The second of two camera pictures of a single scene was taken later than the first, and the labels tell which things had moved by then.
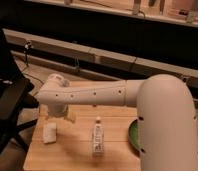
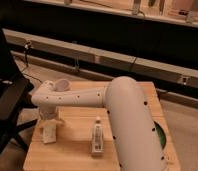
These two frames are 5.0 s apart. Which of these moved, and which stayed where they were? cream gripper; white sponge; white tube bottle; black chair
Moved: cream gripper
Stayed: black chair; white tube bottle; white sponge
